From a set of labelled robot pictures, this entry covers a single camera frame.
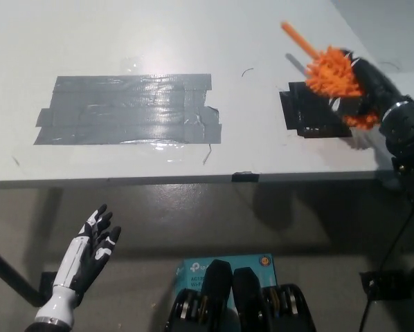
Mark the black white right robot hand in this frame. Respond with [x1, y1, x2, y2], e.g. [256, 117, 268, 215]
[329, 50, 411, 121]

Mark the black table foot plate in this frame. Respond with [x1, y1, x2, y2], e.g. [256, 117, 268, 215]
[39, 272, 61, 306]
[359, 270, 413, 300]

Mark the black tape square patch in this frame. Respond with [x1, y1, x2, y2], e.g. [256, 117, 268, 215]
[278, 82, 353, 140]

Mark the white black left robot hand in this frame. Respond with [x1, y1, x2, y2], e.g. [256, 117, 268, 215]
[52, 203, 123, 304]

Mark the grey duct tape patch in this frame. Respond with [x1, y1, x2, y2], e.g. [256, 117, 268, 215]
[33, 73, 223, 146]

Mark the small black tape strip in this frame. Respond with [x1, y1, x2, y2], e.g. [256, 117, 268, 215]
[232, 170, 260, 183]

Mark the teal router box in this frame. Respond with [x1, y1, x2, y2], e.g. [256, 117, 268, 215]
[174, 253, 277, 300]

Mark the orange microfibre duster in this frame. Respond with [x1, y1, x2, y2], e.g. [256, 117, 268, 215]
[280, 21, 380, 131]

